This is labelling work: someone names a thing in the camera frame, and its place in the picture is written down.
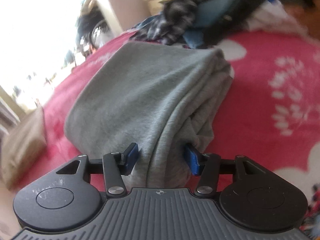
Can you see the cream nightstand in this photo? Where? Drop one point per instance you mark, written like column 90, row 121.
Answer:
column 157, row 3

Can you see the grey hoodie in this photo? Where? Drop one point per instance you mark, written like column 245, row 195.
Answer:
column 137, row 100

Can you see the beige folded cloth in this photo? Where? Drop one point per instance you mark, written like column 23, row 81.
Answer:
column 22, row 150

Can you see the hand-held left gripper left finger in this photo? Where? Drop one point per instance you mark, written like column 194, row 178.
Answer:
column 131, row 158

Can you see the tan jacket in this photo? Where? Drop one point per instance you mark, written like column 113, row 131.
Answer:
column 87, row 3

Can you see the wheelchair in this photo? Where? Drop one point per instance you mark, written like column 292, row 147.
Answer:
column 91, row 27

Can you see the grey curtain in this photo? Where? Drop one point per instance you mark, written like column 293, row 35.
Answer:
column 7, row 120

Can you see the white cloth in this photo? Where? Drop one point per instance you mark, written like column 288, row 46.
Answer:
column 272, row 17

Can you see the red floral blanket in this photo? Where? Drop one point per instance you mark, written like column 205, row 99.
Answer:
column 262, row 155

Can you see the blue cloth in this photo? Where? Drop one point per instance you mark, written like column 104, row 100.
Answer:
column 212, row 12

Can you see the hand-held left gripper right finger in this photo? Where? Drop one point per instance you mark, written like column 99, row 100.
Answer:
column 193, row 160

